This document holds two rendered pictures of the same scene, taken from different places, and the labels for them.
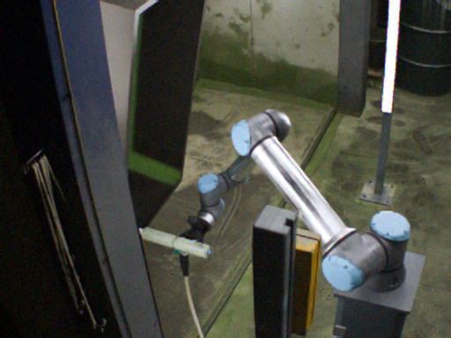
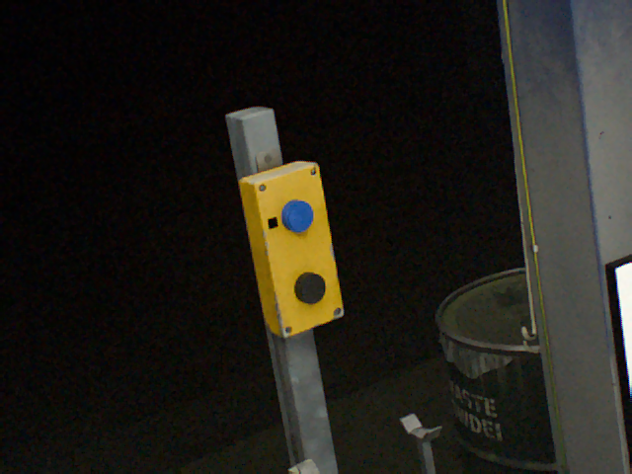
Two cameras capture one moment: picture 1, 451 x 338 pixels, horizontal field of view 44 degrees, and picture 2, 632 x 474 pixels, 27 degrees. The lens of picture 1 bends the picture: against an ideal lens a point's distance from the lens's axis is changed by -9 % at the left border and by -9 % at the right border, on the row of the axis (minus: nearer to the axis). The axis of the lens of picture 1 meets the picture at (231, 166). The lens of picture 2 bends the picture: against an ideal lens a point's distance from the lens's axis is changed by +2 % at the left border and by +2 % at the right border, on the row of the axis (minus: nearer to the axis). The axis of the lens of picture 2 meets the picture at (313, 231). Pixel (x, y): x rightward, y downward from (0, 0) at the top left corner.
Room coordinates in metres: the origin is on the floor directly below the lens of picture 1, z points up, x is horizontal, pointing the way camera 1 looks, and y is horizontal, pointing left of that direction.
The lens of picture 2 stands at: (1.94, -1.74, 2.01)
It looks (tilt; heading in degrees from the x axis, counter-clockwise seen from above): 16 degrees down; 124
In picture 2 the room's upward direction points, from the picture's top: 10 degrees counter-clockwise
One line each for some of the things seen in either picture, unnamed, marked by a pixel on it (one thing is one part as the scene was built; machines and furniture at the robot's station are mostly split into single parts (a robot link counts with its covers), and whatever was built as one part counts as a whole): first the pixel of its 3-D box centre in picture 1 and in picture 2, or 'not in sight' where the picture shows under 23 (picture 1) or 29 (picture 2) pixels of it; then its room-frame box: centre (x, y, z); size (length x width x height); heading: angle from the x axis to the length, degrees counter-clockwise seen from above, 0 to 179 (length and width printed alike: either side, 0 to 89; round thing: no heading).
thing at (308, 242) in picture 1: (284, 282); (291, 248); (0.79, -0.09, 1.42); 0.12 x 0.06 x 0.26; 64
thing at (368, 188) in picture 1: (378, 192); not in sight; (2.73, -0.88, 0.01); 0.20 x 0.20 x 0.01; 64
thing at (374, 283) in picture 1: (383, 265); not in sight; (1.49, -0.55, 0.69); 0.19 x 0.19 x 0.10
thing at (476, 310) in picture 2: not in sight; (555, 308); (0.72, 1.06, 0.86); 0.54 x 0.54 x 0.01
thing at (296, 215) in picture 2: not in sight; (297, 215); (0.82, -0.11, 1.48); 0.05 x 0.02 x 0.05; 64
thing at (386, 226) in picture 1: (387, 239); not in sight; (1.48, -0.54, 0.83); 0.17 x 0.15 x 0.18; 125
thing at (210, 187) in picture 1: (210, 189); not in sight; (2.12, 0.10, 0.60); 0.12 x 0.09 x 0.12; 125
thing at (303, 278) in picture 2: not in sight; (310, 287); (0.82, -0.11, 1.36); 0.05 x 0.02 x 0.05; 64
